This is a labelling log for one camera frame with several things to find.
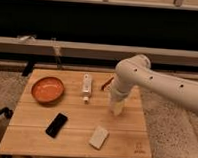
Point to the white sponge block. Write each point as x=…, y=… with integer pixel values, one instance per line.
x=98, y=138

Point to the black chair part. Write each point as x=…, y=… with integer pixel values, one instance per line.
x=6, y=112

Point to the dark red marker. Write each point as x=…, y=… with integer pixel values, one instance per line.
x=106, y=84

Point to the white bottle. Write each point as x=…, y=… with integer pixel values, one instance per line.
x=87, y=87

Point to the translucent plastic cup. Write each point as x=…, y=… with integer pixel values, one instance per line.
x=117, y=104

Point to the black phone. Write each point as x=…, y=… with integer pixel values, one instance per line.
x=56, y=124

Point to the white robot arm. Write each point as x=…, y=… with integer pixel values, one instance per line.
x=136, y=71

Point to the orange bowl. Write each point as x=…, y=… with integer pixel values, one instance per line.
x=47, y=90

